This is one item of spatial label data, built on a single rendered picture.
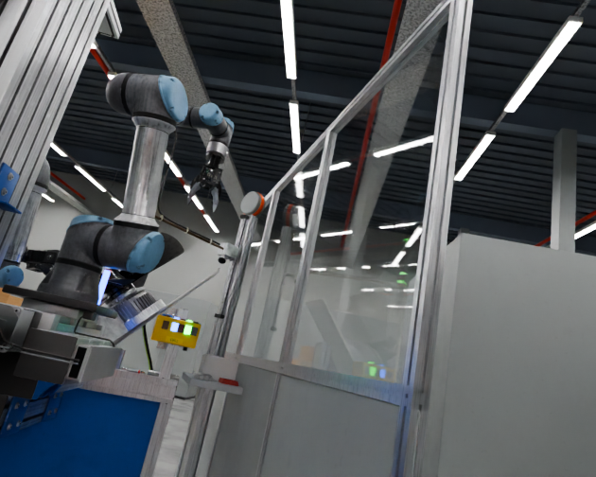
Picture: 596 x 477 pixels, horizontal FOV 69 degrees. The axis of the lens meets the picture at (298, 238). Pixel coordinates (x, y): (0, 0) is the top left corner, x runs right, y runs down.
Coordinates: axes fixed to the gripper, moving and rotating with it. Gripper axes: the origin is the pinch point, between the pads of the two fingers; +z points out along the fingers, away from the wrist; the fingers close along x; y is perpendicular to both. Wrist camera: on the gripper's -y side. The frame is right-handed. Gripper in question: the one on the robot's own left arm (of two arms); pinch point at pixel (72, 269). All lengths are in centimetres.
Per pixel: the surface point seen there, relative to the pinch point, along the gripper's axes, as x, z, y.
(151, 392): 42, 20, -38
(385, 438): 47, 4, -131
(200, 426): 55, 72, -14
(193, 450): 65, 71, -13
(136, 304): 6.9, 30.2, -3.9
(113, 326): 18.1, 22.2, -2.8
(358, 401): 40, 13, -121
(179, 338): 23, 21, -45
